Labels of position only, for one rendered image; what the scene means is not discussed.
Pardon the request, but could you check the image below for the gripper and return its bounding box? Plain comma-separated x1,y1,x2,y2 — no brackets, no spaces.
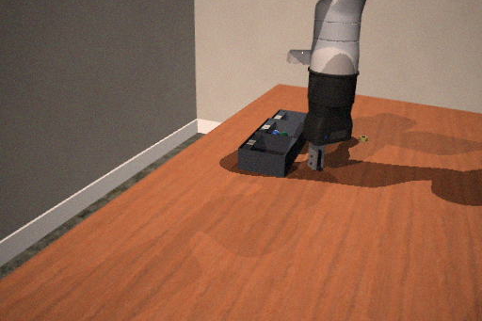
287,37,360,170

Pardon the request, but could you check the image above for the dark grey rack of three bins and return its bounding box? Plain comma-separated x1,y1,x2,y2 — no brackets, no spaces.
237,109,307,178

